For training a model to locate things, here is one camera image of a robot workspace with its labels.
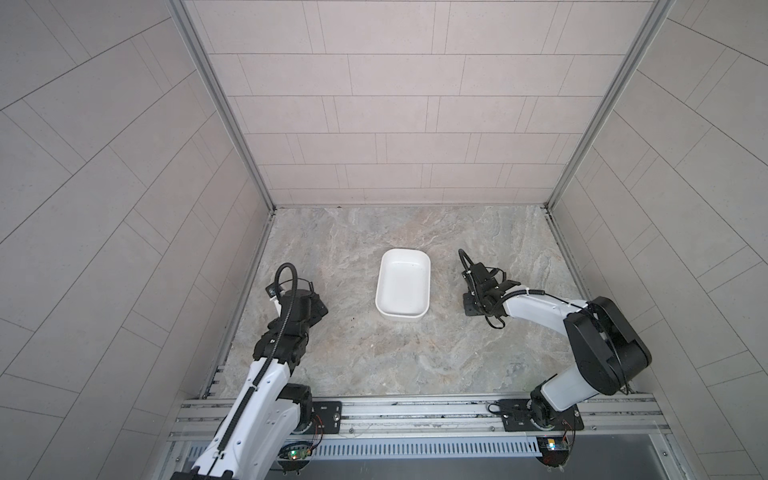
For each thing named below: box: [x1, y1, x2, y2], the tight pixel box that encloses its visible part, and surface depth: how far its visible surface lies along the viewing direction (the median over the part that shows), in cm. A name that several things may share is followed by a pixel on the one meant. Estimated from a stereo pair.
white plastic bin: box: [375, 249, 431, 320], surface depth 94 cm
